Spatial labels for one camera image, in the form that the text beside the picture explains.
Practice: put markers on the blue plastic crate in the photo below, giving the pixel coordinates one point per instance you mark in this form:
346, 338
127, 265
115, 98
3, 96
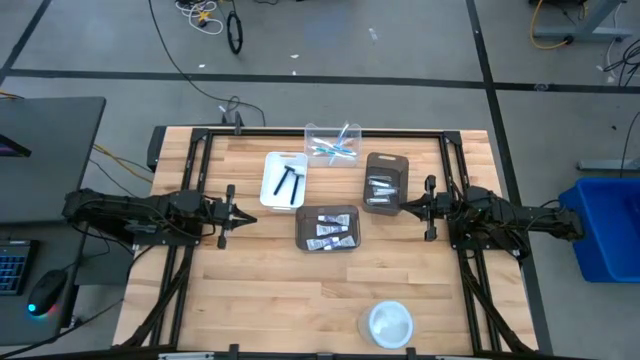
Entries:
610, 235

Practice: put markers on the black edge bracket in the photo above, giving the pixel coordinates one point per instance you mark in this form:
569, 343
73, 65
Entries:
156, 150

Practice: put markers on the grey table stand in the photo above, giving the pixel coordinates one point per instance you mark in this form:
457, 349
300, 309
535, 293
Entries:
585, 34

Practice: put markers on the backlit keyboard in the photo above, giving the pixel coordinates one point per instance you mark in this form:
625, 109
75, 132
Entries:
12, 267

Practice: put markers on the clear plastic bin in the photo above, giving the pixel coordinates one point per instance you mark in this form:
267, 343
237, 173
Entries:
330, 131

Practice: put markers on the silver aluminium profile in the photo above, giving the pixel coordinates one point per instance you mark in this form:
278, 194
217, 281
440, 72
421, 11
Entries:
187, 356

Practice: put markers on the black table clamp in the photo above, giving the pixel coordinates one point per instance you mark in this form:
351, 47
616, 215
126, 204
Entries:
237, 122
411, 351
233, 348

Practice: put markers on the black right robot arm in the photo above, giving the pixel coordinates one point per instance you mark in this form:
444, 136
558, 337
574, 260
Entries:
525, 217

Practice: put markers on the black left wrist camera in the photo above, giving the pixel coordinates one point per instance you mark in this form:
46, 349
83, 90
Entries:
212, 212

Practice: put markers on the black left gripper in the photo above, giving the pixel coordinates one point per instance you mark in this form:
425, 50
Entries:
227, 215

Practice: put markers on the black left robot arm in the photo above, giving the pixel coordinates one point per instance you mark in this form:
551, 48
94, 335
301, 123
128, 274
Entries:
130, 210

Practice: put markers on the smoky grey plastic bin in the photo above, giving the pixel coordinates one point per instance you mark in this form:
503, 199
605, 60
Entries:
302, 230
395, 165

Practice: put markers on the black desk monitor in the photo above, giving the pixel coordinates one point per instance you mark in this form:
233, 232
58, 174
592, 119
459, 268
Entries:
12, 145

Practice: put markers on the black desk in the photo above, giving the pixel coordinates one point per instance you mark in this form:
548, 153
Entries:
50, 160

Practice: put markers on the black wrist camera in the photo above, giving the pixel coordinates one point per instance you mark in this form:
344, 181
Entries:
444, 206
212, 212

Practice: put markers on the black computer mouse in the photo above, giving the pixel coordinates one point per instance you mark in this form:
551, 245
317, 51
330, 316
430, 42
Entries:
47, 290

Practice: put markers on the dark lower desk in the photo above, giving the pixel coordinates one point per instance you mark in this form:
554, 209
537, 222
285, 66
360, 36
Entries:
100, 265

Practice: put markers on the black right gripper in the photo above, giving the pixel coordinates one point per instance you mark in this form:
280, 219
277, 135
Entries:
431, 225

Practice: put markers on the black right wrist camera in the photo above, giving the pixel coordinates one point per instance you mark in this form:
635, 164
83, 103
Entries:
444, 206

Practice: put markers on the white plastic bin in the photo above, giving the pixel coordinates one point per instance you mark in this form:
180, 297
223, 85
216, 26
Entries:
270, 197

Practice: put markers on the grey floor base bar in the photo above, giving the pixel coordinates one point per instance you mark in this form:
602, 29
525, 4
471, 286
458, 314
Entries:
610, 166

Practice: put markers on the black aluminium rig frame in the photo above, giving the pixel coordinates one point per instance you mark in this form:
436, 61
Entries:
400, 134

